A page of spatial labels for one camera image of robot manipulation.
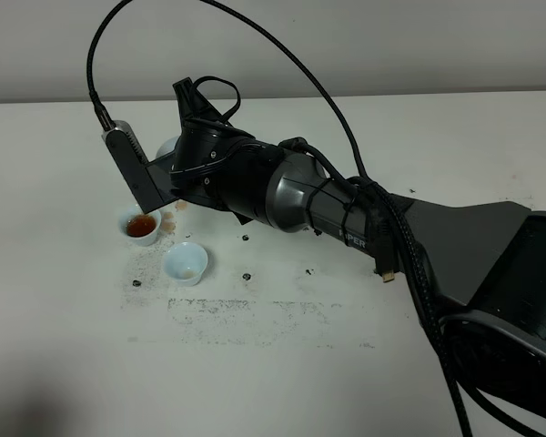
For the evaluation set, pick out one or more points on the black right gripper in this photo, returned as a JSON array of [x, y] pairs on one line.
[[216, 165]]

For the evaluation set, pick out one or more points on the light blue porcelain teapot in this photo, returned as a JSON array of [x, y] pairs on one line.
[[167, 147]]

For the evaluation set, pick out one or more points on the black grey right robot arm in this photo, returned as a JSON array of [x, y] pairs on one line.
[[477, 274]]

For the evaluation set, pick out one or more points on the far light blue teacup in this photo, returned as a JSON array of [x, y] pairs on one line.
[[138, 227]]

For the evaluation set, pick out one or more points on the light blue teacup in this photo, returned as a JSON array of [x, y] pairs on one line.
[[138, 227], [186, 263]]

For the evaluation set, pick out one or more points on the near light blue teacup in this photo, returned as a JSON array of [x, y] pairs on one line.
[[186, 263]]

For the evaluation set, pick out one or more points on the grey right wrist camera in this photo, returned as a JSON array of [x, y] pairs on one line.
[[148, 180]]

